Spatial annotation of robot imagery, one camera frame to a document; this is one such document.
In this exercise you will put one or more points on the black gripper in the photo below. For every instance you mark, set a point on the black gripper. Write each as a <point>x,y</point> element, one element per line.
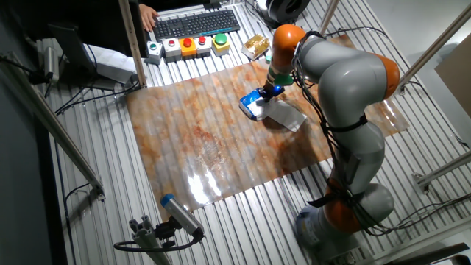
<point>274,91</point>

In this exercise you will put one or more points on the white napkin sticking from pack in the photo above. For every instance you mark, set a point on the white napkin sticking from pack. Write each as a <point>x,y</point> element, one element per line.
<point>262,109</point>

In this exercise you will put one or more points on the blue tissue pack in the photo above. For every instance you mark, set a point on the blue tissue pack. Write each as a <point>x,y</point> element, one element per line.
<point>248,100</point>

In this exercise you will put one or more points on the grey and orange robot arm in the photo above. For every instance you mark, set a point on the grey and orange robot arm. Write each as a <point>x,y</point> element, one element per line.
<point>349,88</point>

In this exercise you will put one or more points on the flat white napkin sheet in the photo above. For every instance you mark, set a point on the flat white napkin sheet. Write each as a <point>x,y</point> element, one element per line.
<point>289,117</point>

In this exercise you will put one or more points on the person's hand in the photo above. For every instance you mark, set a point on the person's hand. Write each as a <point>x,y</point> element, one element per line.
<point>148,17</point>

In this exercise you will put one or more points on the golden tissue pack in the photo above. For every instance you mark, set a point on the golden tissue pack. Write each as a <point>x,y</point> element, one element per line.
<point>255,47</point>

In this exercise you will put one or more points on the yellow box green button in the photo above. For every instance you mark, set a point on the yellow box green button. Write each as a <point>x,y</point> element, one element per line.
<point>221,43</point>

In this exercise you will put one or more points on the orange marble pattern mat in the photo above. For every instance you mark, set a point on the orange marble pattern mat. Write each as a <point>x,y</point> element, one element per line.
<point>191,129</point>

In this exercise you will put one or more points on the white box red button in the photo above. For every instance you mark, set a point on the white box red button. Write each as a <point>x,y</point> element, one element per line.
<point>203,46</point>
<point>171,49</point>

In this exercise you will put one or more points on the black round device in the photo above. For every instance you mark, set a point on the black round device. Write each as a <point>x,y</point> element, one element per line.
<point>283,9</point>

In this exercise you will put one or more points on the orange box red button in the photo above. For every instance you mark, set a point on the orange box red button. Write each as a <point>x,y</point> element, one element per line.
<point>188,48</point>

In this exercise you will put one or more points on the black computer keyboard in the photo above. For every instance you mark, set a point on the black computer keyboard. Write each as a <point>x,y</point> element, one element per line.
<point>197,24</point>

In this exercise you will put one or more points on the grey box green small button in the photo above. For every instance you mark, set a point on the grey box green small button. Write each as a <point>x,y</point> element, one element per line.
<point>154,52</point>

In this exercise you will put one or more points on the brown cardboard sheet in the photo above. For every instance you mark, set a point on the brown cardboard sheet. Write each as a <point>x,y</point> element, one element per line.
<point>456,81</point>

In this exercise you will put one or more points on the dark monitor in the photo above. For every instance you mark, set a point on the dark monitor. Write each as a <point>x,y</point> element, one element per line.
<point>71,46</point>

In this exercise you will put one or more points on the thin aluminium post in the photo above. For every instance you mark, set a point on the thin aluminium post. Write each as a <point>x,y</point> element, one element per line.
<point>326,16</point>

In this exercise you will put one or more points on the upright frame post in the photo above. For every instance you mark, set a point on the upright frame post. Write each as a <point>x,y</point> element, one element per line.
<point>132,44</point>

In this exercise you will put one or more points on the silver camera with blue cap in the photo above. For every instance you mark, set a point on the silver camera with blue cap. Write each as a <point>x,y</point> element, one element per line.
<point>182,215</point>

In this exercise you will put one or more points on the slanted aluminium frame post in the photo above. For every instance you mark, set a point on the slanted aluminium frame post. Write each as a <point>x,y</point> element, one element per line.
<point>430,49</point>

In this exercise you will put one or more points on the aluminium camera stand profile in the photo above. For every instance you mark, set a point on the aluminium camera stand profile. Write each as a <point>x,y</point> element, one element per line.
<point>149,239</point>

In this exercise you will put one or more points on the slanted aluminium frame bar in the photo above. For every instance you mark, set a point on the slanted aluminium frame bar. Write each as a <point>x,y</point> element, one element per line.
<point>55,125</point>

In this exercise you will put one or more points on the silver cylinder camera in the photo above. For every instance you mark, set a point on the silver cylinder camera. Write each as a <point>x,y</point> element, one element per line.
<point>51,64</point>

